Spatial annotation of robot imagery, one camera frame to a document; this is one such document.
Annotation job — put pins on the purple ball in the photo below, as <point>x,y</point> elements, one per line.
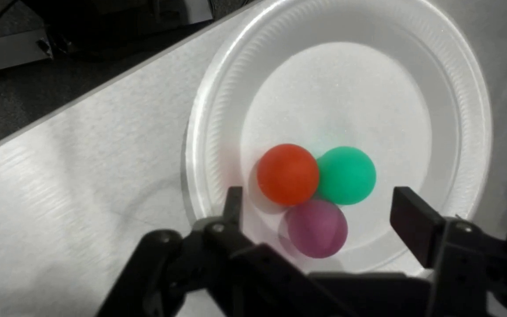
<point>317,229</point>

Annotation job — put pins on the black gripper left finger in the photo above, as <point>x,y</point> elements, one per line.
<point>193,274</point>

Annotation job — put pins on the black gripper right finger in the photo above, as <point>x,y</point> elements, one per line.
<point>470,264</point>

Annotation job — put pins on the green ball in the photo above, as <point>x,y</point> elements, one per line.
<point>347,174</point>

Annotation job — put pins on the white foam plate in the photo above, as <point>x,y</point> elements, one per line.
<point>352,88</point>

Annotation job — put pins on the red ball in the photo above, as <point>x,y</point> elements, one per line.
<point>287,174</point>

